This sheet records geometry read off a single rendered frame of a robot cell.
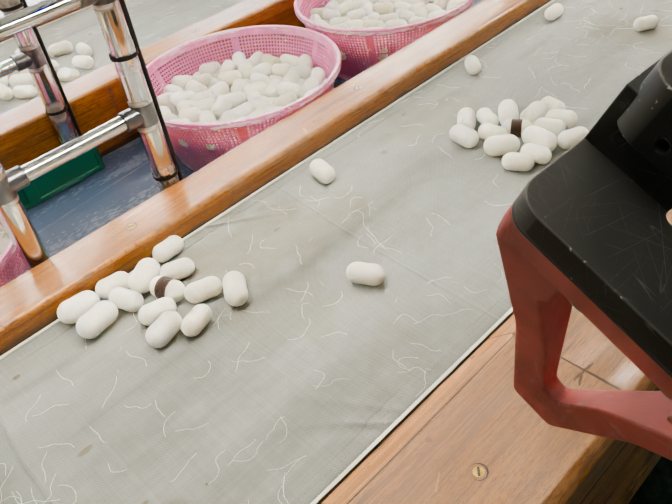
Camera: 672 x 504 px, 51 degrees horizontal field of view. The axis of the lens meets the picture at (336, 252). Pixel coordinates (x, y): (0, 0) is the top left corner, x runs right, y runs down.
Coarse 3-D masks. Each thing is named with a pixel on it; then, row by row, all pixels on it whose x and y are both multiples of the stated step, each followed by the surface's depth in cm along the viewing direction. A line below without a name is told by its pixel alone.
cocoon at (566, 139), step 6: (564, 132) 70; (570, 132) 70; (576, 132) 70; (582, 132) 70; (558, 138) 70; (564, 138) 70; (570, 138) 69; (576, 138) 70; (582, 138) 70; (558, 144) 70; (564, 144) 70; (570, 144) 70
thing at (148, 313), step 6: (156, 300) 59; (162, 300) 59; (168, 300) 59; (144, 306) 58; (150, 306) 58; (156, 306) 58; (162, 306) 58; (168, 306) 58; (174, 306) 59; (138, 312) 58; (144, 312) 58; (150, 312) 58; (156, 312) 58; (162, 312) 58; (138, 318) 58; (144, 318) 58; (150, 318) 58; (156, 318) 58; (144, 324) 58; (150, 324) 58
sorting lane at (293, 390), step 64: (576, 0) 97; (640, 0) 95; (512, 64) 86; (576, 64) 84; (640, 64) 82; (384, 128) 78; (448, 128) 77; (256, 192) 72; (320, 192) 71; (384, 192) 69; (448, 192) 68; (512, 192) 67; (192, 256) 66; (256, 256) 64; (320, 256) 63; (384, 256) 62; (448, 256) 61; (128, 320) 60; (256, 320) 58; (320, 320) 57; (384, 320) 56; (448, 320) 55; (0, 384) 56; (64, 384) 55; (128, 384) 55; (192, 384) 54; (256, 384) 53; (320, 384) 52; (384, 384) 51; (0, 448) 51; (64, 448) 51; (128, 448) 50; (192, 448) 49; (256, 448) 49; (320, 448) 48
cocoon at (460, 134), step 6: (456, 126) 73; (462, 126) 73; (450, 132) 73; (456, 132) 73; (462, 132) 72; (468, 132) 72; (474, 132) 72; (456, 138) 73; (462, 138) 72; (468, 138) 72; (474, 138) 72; (462, 144) 73; (468, 144) 72; (474, 144) 72
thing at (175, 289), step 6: (150, 282) 61; (174, 282) 60; (180, 282) 60; (150, 288) 61; (168, 288) 60; (174, 288) 60; (180, 288) 60; (168, 294) 60; (174, 294) 60; (180, 294) 60; (174, 300) 60; (180, 300) 60
